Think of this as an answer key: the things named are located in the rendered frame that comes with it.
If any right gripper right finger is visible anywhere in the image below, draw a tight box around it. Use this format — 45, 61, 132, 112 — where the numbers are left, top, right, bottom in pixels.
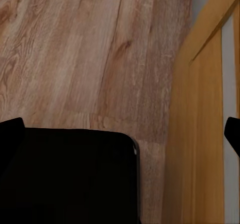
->
224, 117, 240, 157

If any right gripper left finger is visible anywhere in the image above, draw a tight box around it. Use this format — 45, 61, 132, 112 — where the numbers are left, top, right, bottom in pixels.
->
0, 117, 26, 177

